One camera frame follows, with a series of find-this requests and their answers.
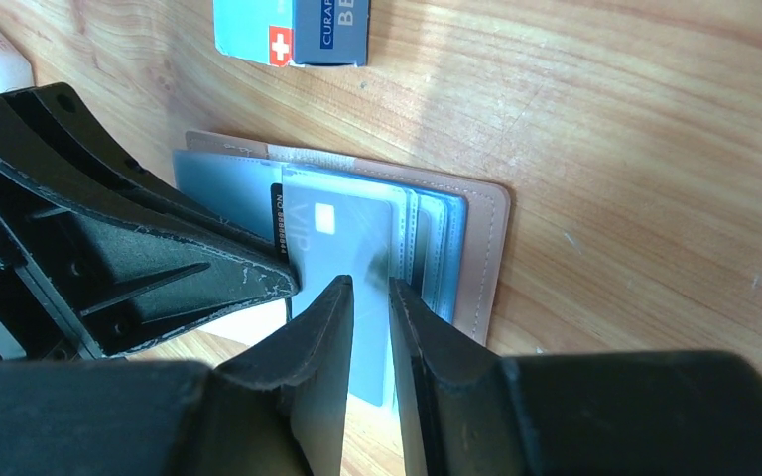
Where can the blue toothpaste box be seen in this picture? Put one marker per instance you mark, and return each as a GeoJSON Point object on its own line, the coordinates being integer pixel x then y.
{"type": "Point", "coordinates": [322, 33]}

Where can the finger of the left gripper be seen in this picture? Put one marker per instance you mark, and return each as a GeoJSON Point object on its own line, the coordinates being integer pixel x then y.
{"type": "Point", "coordinates": [56, 114]}
{"type": "Point", "coordinates": [93, 271]}

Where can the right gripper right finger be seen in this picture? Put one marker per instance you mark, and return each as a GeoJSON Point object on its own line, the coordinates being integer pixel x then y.
{"type": "Point", "coordinates": [465, 410]}

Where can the pink leather card holder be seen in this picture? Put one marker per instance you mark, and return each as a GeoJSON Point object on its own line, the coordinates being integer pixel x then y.
{"type": "Point", "coordinates": [452, 229]}

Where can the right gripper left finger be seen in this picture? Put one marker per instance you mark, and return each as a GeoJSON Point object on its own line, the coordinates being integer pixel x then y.
{"type": "Point", "coordinates": [278, 408]}

